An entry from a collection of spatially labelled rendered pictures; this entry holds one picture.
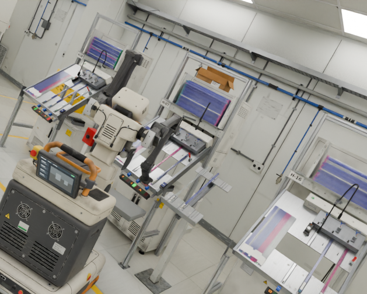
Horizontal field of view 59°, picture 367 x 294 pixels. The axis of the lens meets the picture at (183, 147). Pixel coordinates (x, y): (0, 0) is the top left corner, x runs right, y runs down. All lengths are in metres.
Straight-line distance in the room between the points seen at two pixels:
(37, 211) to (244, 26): 3.85
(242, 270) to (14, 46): 7.03
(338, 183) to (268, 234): 0.65
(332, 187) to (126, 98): 1.64
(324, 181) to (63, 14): 6.06
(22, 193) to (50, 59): 5.51
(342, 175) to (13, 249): 2.23
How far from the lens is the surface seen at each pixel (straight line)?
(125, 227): 3.31
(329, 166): 2.71
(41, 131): 4.28
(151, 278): 2.98
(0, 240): 2.13
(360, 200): 2.70
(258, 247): 2.46
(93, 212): 1.77
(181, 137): 3.06
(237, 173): 4.47
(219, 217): 4.58
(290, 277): 2.43
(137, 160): 2.95
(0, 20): 6.69
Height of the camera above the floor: 1.53
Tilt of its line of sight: 9 degrees down
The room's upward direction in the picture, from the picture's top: 28 degrees clockwise
